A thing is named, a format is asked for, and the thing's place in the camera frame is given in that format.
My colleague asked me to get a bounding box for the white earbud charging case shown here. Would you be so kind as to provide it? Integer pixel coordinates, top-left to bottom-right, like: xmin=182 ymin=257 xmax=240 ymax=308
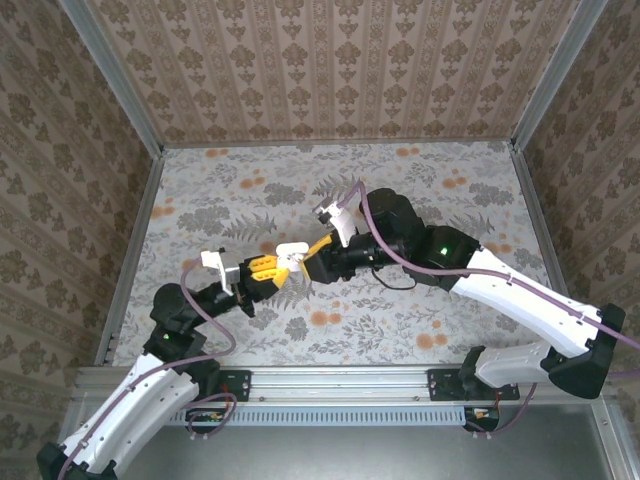
xmin=274 ymin=241 xmax=311 ymax=274

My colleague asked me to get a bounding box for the floral patterned table cover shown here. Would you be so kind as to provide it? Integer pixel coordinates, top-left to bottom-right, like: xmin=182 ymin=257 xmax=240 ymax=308
xmin=112 ymin=141 xmax=576 ymax=369

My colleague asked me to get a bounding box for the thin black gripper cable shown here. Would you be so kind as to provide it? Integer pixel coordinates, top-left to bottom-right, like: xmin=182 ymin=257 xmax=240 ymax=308
xmin=372 ymin=267 xmax=417 ymax=292

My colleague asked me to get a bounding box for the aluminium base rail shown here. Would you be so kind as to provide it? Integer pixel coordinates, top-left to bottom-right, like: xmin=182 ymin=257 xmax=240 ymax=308
xmin=72 ymin=365 xmax=614 ymax=404

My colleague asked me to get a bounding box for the black connector with coloured wires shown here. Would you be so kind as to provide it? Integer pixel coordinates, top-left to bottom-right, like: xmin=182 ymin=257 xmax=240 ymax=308
xmin=185 ymin=407 xmax=227 ymax=434
xmin=463 ymin=406 xmax=501 ymax=432

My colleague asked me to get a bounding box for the thin aluminium edge strip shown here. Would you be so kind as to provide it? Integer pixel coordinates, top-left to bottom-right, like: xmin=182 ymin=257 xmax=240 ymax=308
xmin=162 ymin=141 xmax=516 ymax=150

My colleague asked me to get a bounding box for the grey slotted cable duct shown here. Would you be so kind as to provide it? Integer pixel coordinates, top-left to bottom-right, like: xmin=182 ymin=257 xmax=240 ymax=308
xmin=169 ymin=405 xmax=467 ymax=427

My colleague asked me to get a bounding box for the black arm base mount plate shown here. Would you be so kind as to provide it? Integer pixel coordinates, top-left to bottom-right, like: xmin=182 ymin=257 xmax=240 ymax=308
xmin=162 ymin=368 xmax=252 ymax=403
xmin=427 ymin=368 xmax=520 ymax=402

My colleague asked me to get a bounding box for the aluminium frame post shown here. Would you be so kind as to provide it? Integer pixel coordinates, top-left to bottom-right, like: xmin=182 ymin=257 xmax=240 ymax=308
xmin=57 ymin=0 xmax=165 ymax=160
xmin=510 ymin=0 xmax=610 ymax=151

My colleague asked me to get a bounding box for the aluminium table edge rail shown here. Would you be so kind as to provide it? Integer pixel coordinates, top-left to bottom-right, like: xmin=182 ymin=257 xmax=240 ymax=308
xmin=94 ymin=149 xmax=164 ymax=364
xmin=509 ymin=142 xmax=591 ymax=362

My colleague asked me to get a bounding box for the grey sheet metal panel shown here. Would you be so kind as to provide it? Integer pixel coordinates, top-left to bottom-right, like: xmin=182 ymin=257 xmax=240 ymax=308
xmin=114 ymin=405 xmax=614 ymax=480

